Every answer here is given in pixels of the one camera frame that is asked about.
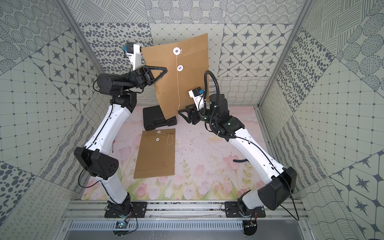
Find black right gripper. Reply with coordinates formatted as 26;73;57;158
178;102;219;126

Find white file bag string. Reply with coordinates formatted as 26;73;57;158
175;52;182;110

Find brown kraft file bag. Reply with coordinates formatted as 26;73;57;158
142;34;209;119
134;129;176;179

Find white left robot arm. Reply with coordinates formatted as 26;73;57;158
74;66;168;216

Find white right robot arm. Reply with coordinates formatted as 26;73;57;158
179;88;297;217

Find black plastic tool case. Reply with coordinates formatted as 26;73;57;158
143;105;177;131

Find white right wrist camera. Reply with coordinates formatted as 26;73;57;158
189;87;206;111

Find blue handled pliers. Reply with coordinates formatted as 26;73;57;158
233;159;249;163

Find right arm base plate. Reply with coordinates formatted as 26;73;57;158
223;201;266;218

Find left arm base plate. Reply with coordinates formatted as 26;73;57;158
104;201;148;219

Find aluminium mounting rail frame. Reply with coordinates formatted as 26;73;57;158
62;199;309;221

